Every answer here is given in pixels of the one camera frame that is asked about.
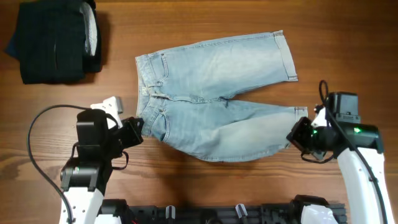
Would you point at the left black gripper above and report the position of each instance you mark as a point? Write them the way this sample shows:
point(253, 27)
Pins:
point(132, 126)

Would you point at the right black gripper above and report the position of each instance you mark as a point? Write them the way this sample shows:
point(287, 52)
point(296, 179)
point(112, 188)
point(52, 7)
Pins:
point(295, 136)

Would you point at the light blue denim shorts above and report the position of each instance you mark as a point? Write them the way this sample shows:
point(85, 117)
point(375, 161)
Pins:
point(187, 97)

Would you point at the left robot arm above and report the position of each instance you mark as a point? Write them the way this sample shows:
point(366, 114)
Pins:
point(85, 175)

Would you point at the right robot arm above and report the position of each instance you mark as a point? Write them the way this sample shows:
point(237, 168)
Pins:
point(358, 149)

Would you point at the black fabric storage bag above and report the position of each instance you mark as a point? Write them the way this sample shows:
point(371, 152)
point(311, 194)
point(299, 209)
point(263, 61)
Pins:
point(56, 41)

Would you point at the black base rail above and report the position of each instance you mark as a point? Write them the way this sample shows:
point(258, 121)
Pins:
point(264, 214)

